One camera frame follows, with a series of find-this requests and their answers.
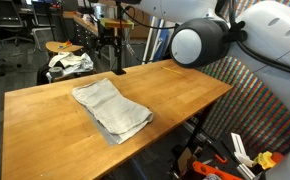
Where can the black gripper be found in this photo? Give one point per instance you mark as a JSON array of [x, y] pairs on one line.
[[107, 37]]

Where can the white towel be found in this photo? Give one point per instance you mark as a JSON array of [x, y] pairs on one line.
[[120, 116]]

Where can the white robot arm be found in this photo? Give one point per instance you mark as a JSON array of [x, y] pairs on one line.
[[259, 36]]

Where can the wooden workbench with drawers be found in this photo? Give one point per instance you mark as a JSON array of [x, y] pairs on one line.
[[86, 34]]

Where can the crumpled white cloth pile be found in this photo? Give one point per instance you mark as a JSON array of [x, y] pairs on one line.
[[71, 63]]

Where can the small round wooden table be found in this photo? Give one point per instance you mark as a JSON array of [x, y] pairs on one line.
[[56, 47]]

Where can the grey tape roll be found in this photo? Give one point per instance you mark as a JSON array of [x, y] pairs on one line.
[[56, 72]]

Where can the silver tape strip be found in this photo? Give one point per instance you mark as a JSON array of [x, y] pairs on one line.
[[110, 138]]

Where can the black office chair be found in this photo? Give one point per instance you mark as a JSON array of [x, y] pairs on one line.
[[11, 21]]

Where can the cardboard box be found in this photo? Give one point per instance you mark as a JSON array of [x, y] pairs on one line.
[[187, 157]]

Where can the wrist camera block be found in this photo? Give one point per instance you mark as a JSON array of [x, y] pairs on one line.
[[116, 23]]

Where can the black camera stand pole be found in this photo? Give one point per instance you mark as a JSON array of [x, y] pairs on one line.
[[119, 70]]

